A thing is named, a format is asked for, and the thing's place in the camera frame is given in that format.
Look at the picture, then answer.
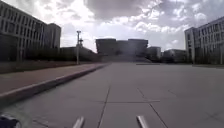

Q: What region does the wide dark twin-block building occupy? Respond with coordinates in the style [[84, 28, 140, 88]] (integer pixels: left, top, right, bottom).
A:
[[95, 37, 152, 63]]

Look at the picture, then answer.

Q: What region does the grey stone slab plaza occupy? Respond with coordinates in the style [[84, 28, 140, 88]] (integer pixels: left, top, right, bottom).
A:
[[0, 61, 224, 128]]

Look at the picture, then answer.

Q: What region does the reddish paved strip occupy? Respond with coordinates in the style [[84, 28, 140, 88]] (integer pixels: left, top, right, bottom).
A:
[[0, 63, 105, 95]]

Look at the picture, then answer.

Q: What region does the small pale building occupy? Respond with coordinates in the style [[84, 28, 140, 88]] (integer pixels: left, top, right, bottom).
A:
[[146, 46, 162, 62]]

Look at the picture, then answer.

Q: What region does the low grey building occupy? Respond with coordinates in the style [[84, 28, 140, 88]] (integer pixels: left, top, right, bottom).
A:
[[161, 48, 188, 64]]

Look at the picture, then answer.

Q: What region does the lamp pole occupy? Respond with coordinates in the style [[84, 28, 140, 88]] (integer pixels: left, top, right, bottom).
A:
[[75, 30, 83, 66]]

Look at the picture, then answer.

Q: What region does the grey raised kerb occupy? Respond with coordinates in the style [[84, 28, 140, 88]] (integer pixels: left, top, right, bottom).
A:
[[0, 63, 110, 108]]

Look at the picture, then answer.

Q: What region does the pale grid-window building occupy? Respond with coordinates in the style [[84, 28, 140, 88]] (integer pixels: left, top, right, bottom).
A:
[[183, 16, 224, 66]]

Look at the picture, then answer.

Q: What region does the tall grey office building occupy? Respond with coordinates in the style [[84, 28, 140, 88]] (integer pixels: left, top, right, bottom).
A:
[[0, 0, 62, 63]]

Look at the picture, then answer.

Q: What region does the low dark building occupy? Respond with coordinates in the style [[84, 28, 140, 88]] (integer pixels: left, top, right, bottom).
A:
[[59, 46, 101, 63]]

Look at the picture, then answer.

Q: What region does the robot's own part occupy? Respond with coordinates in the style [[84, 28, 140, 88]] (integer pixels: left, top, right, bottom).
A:
[[72, 115, 85, 128], [135, 114, 150, 128]]

